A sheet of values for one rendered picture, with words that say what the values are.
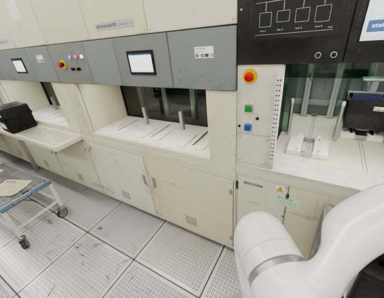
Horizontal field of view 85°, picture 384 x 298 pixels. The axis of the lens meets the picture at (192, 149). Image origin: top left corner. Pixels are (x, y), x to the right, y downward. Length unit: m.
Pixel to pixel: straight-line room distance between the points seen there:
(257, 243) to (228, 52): 0.81
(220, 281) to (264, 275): 1.32
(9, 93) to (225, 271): 3.04
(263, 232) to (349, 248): 0.14
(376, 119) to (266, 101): 0.76
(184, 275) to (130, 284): 0.39
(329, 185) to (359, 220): 0.74
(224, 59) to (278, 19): 0.26
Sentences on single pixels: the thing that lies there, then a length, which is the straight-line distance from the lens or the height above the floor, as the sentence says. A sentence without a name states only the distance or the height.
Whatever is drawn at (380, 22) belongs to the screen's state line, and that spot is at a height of 1.52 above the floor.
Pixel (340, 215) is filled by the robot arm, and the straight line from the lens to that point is 0.48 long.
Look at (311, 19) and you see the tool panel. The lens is 0.97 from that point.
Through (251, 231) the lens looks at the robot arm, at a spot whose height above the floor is 1.18.
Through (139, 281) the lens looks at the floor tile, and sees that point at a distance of 1.85.
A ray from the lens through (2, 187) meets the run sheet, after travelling 2.64.
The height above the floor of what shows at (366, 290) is 0.87.
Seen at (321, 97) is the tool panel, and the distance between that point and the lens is 1.95.
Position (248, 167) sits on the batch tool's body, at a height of 0.86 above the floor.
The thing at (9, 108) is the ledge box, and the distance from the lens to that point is 2.79.
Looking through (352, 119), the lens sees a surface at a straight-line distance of 1.60.
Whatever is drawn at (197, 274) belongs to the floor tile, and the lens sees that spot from 1.79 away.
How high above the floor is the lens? 1.56
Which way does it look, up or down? 29 degrees down
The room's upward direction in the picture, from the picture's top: 6 degrees counter-clockwise
